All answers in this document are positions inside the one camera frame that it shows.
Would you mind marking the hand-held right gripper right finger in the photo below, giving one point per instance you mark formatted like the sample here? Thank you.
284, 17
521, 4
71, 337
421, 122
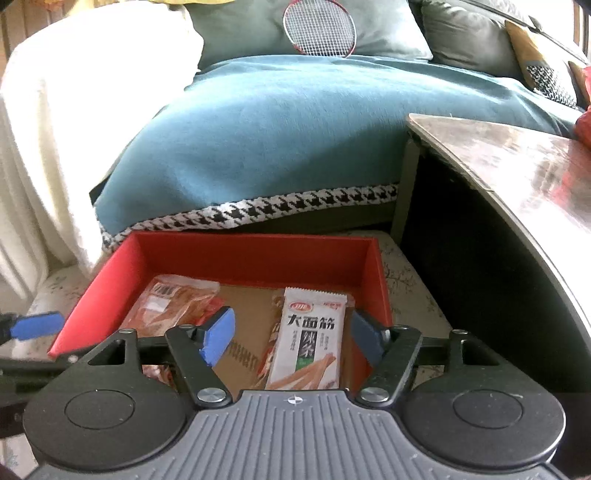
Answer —
367, 337

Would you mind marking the teal pillow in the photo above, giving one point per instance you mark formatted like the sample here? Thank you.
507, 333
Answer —
240, 32

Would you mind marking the yellow patterned pillow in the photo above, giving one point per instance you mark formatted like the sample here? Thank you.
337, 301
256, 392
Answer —
531, 55

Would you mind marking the red cardboard box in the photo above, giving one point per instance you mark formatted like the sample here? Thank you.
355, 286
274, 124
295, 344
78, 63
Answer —
258, 258

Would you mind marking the badminton racket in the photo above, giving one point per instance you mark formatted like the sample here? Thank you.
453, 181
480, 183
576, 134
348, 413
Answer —
318, 27

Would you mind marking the white spicy strip packet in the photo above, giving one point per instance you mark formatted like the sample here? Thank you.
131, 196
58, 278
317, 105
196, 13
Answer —
304, 332

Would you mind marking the blue blanket with houndstooth trim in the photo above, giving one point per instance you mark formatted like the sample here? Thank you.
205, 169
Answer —
277, 138

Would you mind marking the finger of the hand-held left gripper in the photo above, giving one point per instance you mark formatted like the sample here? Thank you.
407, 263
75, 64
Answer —
32, 364
37, 325

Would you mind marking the grey pillow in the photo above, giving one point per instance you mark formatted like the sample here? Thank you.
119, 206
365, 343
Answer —
471, 41

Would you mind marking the red translucent snack packet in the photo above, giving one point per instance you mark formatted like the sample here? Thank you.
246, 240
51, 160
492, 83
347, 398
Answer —
175, 300

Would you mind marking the dark table with glossy top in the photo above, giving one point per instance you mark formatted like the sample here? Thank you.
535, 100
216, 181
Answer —
531, 175

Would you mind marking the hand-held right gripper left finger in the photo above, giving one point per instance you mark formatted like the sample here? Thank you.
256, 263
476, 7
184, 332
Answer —
217, 337

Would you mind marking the wooden furniture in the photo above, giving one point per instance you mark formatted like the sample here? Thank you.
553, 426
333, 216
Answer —
41, 23

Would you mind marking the white cloth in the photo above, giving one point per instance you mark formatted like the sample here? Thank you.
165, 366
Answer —
69, 138

